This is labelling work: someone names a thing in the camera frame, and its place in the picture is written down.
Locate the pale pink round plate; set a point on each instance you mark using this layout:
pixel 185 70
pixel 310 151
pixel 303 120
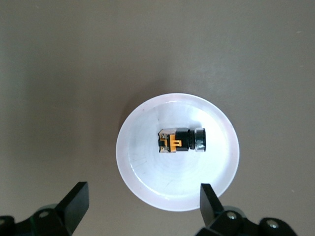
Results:
pixel 177 177

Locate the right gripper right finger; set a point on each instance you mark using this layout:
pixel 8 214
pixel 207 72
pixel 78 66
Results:
pixel 211 209

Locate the orange push button switch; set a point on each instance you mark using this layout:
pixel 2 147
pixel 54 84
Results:
pixel 179 140

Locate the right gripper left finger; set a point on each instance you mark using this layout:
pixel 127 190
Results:
pixel 71 206

